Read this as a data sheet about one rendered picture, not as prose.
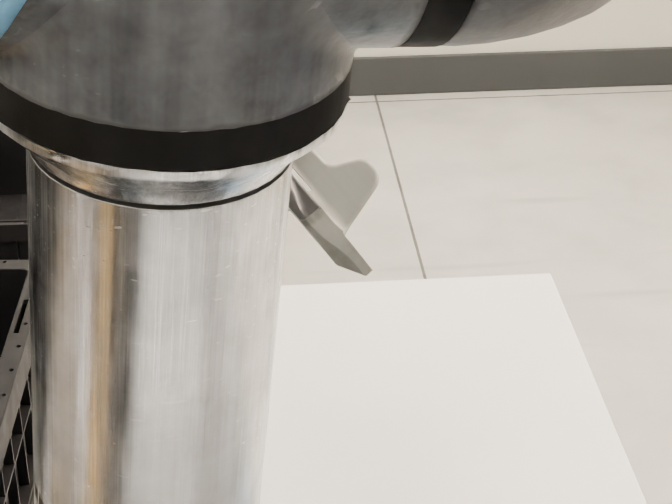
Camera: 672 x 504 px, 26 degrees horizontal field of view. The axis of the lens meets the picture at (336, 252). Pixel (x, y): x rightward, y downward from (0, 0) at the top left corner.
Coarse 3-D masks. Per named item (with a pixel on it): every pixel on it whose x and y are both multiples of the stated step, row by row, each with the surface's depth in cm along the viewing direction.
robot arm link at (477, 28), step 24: (480, 0) 40; (504, 0) 40; (528, 0) 41; (552, 0) 41; (576, 0) 42; (600, 0) 43; (480, 24) 41; (504, 24) 42; (528, 24) 42; (552, 24) 43
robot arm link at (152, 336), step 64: (0, 0) 37; (64, 0) 38; (128, 0) 38; (192, 0) 38; (256, 0) 38; (320, 0) 39; (384, 0) 40; (448, 0) 40; (0, 64) 41; (64, 64) 39; (128, 64) 39; (192, 64) 39; (256, 64) 40; (320, 64) 41; (0, 128) 42; (64, 128) 40; (128, 128) 40; (192, 128) 40; (256, 128) 41; (320, 128) 43; (64, 192) 44; (128, 192) 43; (192, 192) 42; (256, 192) 44; (64, 256) 45; (128, 256) 44; (192, 256) 44; (256, 256) 46; (64, 320) 47; (128, 320) 46; (192, 320) 46; (256, 320) 48; (64, 384) 48; (128, 384) 47; (192, 384) 47; (256, 384) 50; (64, 448) 50; (128, 448) 49; (192, 448) 49; (256, 448) 52
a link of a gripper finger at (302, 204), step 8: (296, 184) 92; (296, 192) 92; (304, 192) 92; (296, 200) 92; (304, 200) 92; (312, 200) 92; (296, 208) 92; (304, 208) 92; (312, 208) 92; (304, 216) 92
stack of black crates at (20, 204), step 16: (0, 144) 211; (16, 144) 211; (0, 160) 212; (16, 160) 213; (0, 176) 214; (16, 176) 214; (0, 192) 215; (16, 192) 215; (0, 208) 212; (16, 208) 212; (0, 224) 186; (16, 224) 186; (0, 240) 187; (16, 240) 187; (0, 256) 189; (16, 256) 189
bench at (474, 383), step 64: (320, 320) 147; (384, 320) 147; (448, 320) 147; (512, 320) 147; (320, 384) 137; (384, 384) 137; (448, 384) 137; (512, 384) 137; (576, 384) 137; (320, 448) 129; (384, 448) 129; (448, 448) 129; (512, 448) 129; (576, 448) 129
